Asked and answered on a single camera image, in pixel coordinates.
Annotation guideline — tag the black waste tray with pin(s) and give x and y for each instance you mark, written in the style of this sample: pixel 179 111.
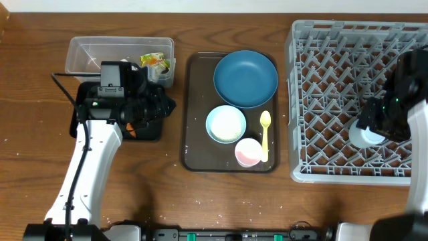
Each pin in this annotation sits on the black waste tray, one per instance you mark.
pixel 151 132

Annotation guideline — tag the blue plate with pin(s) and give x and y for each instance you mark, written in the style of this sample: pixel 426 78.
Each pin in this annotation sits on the blue plate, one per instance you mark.
pixel 245 79

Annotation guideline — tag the yellow plastic spoon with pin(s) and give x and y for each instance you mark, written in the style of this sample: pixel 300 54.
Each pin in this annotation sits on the yellow plastic spoon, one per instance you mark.
pixel 265 121

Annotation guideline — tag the light blue rice bowl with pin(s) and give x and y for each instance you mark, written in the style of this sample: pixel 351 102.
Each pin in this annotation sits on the light blue rice bowl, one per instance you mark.
pixel 210 116

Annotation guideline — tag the pink cup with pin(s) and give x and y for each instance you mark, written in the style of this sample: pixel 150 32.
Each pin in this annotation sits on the pink cup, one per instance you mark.
pixel 248 152

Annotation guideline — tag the dark brown serving tray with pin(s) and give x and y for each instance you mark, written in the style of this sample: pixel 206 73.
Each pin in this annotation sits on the dark brown serving tray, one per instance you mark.
pixel 199 152

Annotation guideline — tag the green yellow snack wrapper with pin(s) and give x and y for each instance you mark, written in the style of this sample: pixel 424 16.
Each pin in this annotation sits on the green yellow snack wrapper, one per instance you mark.
pixel 154 59

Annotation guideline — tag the orange carrot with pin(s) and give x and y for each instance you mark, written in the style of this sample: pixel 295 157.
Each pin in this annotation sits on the orange carrot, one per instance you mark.
pixel 130 130

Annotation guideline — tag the grey dishwasher rack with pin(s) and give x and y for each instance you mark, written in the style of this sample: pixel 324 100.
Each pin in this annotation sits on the grey dishwasher rack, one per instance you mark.
pixel 332 69

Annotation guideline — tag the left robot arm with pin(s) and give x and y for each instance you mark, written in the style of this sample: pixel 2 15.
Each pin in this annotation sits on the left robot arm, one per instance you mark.
pixel 123 103

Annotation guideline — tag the white rice pile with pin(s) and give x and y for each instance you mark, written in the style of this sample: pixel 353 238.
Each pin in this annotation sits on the white rice pile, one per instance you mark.
pixel 226 125

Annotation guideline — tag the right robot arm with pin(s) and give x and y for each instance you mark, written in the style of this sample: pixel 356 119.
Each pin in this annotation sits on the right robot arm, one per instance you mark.
pixel 400 115

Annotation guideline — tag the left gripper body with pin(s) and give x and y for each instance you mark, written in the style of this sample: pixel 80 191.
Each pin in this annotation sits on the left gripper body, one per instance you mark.
pixel 162 106

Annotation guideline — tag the clear plastic bin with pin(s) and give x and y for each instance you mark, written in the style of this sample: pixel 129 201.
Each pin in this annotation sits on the clear plastic bin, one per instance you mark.
pixel 85 54

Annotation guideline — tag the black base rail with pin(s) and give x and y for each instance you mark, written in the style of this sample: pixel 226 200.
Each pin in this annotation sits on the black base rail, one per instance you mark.
pixel 170 234

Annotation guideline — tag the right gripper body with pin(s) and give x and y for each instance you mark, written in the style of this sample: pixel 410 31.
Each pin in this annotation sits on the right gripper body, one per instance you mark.
pixel 368 118

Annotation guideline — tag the blue cup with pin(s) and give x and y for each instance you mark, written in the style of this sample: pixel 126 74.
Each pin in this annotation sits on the blue cup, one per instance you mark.
pixel 363 138

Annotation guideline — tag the white tissue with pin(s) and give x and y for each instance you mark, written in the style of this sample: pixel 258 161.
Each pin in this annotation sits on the white tissue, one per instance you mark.
pixel 154 74

